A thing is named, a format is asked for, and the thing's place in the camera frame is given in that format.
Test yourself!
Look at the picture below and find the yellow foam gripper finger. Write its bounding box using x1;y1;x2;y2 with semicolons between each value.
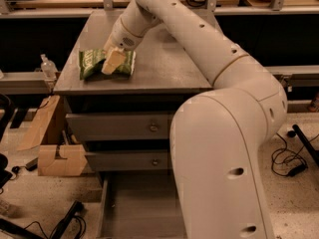
102;48;126;75

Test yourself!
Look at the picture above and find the green jalapeno chip bag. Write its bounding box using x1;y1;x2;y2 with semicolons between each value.
79;49;136;80

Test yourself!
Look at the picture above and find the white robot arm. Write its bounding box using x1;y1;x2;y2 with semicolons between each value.
103;0;287;239

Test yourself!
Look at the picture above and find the grey drawer cabinet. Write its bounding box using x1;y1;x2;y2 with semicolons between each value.
53;9;223;184

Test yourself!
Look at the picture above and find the grey top drawer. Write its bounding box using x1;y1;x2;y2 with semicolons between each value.
66;113;172;141

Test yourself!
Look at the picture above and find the grey middle drawer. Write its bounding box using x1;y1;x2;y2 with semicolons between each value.
86;150;171;171

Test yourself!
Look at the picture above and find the grey open bottom drawer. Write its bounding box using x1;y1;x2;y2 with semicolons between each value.
97;170;187;239

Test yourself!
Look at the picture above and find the clear plastic bottle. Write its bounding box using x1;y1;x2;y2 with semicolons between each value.
41;54;58;80

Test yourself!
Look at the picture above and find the brown cardboard box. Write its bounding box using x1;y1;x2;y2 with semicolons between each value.
17;96;88;176

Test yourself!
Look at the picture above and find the black chair left edge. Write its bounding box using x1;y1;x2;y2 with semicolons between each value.
0;94;15;189

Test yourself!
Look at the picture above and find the black stand leg right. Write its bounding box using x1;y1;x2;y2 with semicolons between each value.
292;124;319;166

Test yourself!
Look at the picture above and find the black cable floor left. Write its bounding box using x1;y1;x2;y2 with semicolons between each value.
0;200;88;239

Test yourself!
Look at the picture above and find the black power adapter cable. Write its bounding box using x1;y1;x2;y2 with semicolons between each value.
270;132;319;178

